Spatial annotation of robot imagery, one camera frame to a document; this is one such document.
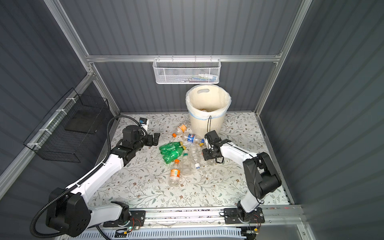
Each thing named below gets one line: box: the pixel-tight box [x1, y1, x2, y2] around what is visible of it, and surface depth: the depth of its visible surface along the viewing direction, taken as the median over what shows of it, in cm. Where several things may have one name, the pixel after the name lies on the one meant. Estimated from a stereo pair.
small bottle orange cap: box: [172, 124, 188, 138], surface depth 107 cm
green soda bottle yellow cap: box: [163, 145, 187, 165], surface depth 94 cm
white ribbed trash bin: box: [185, 84, 232, 139], surface depth 96 cm
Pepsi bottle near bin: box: [181, 133, 206, 144], surface depth 101 cm
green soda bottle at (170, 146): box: [159, 141, 183, 155], surface depth 100 cm
